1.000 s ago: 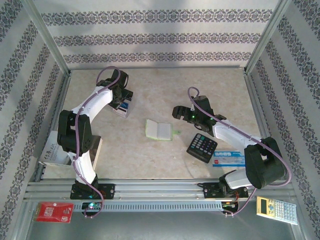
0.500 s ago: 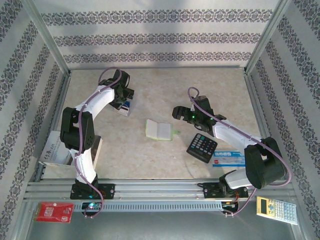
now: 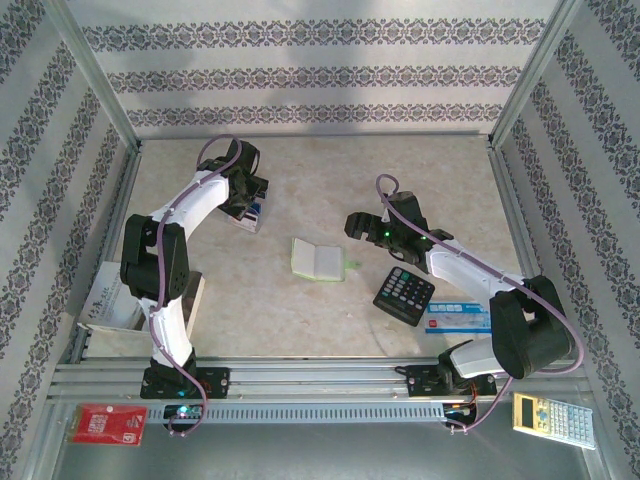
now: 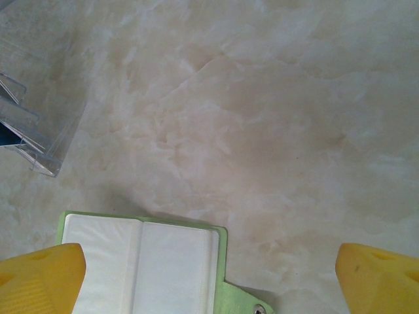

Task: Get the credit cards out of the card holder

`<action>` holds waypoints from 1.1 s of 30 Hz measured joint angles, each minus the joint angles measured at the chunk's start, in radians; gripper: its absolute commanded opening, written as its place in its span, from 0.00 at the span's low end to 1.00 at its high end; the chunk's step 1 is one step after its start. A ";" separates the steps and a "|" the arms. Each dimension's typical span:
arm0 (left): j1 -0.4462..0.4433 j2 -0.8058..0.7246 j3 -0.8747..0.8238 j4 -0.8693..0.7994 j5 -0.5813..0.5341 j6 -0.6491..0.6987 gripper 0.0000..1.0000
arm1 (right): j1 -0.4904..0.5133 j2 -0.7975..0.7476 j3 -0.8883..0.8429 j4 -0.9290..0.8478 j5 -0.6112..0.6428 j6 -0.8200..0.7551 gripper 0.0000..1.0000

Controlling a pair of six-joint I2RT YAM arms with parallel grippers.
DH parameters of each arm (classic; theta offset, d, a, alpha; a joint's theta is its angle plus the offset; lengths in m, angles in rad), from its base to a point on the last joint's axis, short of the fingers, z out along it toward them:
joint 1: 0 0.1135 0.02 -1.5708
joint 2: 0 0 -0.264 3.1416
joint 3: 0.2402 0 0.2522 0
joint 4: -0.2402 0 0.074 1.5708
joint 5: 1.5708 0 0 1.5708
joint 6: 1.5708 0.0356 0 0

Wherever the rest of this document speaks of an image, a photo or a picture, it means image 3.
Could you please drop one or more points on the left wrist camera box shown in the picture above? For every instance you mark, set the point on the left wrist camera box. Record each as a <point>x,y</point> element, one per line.
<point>245,155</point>

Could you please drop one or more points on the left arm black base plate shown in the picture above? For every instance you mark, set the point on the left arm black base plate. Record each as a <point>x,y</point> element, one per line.
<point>215,382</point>

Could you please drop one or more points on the aluminium frame post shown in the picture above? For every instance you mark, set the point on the aluminium frame post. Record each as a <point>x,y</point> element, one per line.
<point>535,70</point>
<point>92,70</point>

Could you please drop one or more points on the red flat packet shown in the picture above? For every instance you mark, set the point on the red flat packet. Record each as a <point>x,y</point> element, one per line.
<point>107,425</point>

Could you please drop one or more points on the green card holder wallet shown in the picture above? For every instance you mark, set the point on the green card holder wallet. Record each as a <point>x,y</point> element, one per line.
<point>327,262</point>

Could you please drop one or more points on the blue white paper box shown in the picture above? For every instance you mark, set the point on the blue white paper box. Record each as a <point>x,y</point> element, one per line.
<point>455,320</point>

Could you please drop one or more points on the yellow grey scientific calculator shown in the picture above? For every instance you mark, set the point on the yellow grey scientific calculator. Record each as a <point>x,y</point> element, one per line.
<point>552,420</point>

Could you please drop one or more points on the aluminium side rail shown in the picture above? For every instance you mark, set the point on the aluminium side rail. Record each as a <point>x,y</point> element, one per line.
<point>120,200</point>
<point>512,210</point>

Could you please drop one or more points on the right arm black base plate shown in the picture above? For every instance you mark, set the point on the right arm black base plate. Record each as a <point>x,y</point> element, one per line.
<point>425,381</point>

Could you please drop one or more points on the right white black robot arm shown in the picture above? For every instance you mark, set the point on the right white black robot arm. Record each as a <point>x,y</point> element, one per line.
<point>525,330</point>

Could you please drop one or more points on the clear acrylic card stand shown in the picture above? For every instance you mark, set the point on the clear acrylic card stand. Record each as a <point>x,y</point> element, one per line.
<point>250,227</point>

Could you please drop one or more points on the black desk calculator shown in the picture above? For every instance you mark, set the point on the black desk calculator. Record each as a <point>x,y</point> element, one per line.
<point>404,296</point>

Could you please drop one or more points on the white calligraphy gift box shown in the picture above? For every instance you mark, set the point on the white calligraphy gift box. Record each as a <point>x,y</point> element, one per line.
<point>107,295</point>

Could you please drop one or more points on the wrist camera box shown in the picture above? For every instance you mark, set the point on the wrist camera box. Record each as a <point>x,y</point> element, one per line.
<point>405,207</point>
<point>245,155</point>

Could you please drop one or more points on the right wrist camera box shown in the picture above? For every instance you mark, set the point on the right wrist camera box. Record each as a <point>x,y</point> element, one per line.
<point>405,207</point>

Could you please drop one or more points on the long aluminium mounting rail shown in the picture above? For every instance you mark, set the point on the long aluminium mounting rail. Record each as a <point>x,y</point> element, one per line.
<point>320,380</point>

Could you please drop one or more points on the small circuit board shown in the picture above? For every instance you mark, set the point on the small circuit board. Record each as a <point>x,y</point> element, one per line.
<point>457,411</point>
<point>185,411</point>

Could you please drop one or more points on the aluminium back rail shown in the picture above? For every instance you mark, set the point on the aluminium back rail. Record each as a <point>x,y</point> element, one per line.
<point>310,135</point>

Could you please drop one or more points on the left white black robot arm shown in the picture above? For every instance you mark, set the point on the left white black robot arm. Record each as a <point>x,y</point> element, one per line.
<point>145,260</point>

